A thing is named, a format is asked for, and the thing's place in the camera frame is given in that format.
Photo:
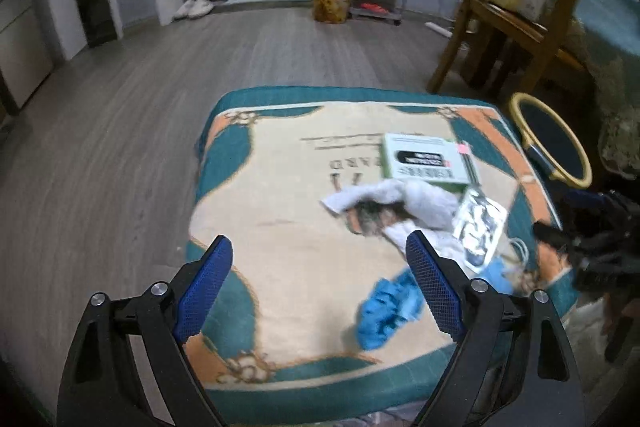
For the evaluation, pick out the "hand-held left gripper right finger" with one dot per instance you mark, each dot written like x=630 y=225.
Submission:
x=435 y=287

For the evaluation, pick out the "teal embroidered tablecloth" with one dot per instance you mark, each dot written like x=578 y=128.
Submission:
x=607 y=27

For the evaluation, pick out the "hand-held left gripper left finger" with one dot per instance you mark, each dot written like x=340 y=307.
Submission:
x=205 y=292

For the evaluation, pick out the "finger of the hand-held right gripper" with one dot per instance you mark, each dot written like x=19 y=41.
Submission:
x=620 y=209
x=590 y=264

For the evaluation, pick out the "printed teal beige cushion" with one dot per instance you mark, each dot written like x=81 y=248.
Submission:
x=300 y=267

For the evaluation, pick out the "white green cardboard box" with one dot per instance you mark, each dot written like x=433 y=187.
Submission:
x=425 y=159

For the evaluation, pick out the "white cabinet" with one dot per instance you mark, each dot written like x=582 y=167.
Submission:
x=22 y=52

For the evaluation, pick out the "clear packet with print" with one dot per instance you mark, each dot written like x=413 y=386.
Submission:
x=480 y=227

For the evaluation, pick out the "yellow rimmed waste bin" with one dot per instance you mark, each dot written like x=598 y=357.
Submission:
x=550 y=137

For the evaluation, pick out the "white power strip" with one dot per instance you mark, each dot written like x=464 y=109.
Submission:
x=439 y=29

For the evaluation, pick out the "blue disposable glove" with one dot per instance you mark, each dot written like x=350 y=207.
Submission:
x=387 y=312

